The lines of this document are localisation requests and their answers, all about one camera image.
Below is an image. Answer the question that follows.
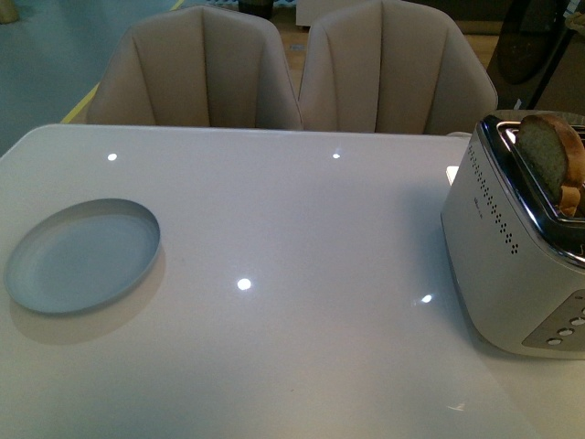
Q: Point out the beige upholstered chair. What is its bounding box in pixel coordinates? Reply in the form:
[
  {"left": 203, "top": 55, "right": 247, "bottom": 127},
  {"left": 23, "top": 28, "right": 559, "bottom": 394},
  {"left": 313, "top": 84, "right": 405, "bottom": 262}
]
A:
[
  {"left": 299, "top": 1, "right": 498, "bottom": 135},
  {"left": 87, "top": 5, "right": 303, "bottom": 130}
]

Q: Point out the slice of brown bread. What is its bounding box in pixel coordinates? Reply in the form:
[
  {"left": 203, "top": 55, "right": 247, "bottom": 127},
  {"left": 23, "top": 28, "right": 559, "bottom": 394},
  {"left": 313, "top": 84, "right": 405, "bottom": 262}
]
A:
[{"left": 516, "top": 113, "right": 584, "bottom": 218}]

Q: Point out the dark washing machine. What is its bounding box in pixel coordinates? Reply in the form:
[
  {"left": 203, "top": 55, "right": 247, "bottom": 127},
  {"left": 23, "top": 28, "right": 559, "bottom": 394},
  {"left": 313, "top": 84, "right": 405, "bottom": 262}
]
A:
[{"left": 487, "top": 1, "right": 584, "bottom": 114}]

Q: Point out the left beige upholstered chair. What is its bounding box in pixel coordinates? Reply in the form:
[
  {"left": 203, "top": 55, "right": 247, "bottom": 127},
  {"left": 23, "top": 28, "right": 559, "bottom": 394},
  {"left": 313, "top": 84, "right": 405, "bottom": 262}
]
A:
[{"left": 87, "top": 5, "right": 303, "bottom": 130}]

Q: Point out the white two-slot toaster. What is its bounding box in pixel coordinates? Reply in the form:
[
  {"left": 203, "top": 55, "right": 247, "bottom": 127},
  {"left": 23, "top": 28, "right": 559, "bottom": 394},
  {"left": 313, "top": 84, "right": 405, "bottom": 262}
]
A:
[{"left": 441, "top": 111, "right": 584, "bottom": 359}]

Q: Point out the light blue round plate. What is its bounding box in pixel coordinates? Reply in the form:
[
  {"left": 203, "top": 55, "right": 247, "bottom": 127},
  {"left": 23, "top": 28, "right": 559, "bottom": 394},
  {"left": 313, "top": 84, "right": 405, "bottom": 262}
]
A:
[{"left": 4, "top": 198, "right": 161, "bottom": 315}]

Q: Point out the right beige upholstered chair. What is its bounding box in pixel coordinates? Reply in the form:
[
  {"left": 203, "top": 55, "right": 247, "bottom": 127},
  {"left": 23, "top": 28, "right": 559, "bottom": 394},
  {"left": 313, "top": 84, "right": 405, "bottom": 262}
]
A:
[{"left": 299, "top": 1, "right": 498, "bottom": 135}]

